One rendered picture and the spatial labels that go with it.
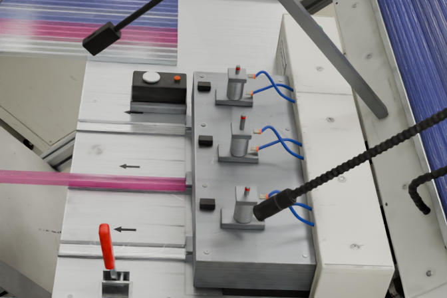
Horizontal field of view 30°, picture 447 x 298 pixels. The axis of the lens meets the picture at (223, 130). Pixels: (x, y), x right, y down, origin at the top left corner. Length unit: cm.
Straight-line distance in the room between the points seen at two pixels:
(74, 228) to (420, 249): 41
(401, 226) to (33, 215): 84
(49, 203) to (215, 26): 54
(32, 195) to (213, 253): 78
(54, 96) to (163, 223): 161
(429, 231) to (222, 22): 57
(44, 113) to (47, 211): 102
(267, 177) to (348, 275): 17
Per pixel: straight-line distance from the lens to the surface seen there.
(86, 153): 112
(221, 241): 94
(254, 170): 102
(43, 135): 272
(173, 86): 116
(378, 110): 111
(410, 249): 97
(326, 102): 111
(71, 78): 255
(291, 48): 120
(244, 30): 137
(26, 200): 164
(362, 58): 123
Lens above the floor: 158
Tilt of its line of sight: 22 degrees down
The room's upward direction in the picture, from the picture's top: 59 degrees clockwise
